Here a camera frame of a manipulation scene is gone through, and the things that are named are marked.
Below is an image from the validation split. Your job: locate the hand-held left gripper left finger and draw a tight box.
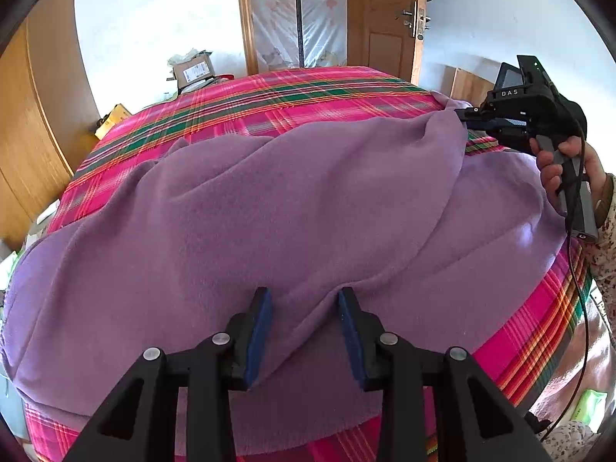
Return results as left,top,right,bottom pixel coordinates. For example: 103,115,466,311
62,286,273,462

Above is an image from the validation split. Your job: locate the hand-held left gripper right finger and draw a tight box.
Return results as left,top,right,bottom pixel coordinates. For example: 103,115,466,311
337,287,552,462

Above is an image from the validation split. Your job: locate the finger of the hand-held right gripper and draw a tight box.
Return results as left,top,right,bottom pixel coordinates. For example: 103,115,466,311
452,106,506,132

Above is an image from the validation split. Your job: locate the purple fleece garment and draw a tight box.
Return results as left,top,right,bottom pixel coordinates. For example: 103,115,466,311
0,101,566,458

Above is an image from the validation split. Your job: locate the person's right hand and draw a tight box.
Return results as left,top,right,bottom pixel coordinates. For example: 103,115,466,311
536,137,607,203

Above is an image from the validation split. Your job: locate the wooden board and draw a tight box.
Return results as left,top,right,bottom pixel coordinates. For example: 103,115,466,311
450,66,496,107

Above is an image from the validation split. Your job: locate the metal door lock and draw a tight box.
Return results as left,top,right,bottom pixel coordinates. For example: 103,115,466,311
395,1,431,40

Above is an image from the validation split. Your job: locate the wooden door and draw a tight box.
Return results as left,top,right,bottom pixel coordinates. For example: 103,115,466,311
346,0,429,85

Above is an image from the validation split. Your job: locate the pink plaid blanket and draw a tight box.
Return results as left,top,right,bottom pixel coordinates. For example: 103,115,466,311
24,65,593,462

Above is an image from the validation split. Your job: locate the person's floral clothing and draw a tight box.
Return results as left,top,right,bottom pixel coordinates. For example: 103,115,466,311
529,418,600,462

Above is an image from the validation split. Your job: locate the green plastic packet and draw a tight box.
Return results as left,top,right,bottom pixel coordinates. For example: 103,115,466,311
570,390,609,422

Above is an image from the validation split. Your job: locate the yellow paper bag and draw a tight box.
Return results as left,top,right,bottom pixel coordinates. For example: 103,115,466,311
94,103,132,140

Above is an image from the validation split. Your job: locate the cardboard box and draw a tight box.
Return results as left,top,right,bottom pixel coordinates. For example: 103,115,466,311
167,49,215,85

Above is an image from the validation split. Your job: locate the wooden wardrobe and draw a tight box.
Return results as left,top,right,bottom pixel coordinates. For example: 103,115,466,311
0,5,99,248

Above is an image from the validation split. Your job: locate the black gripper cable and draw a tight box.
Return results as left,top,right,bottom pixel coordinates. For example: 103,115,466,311
529,130,595,444

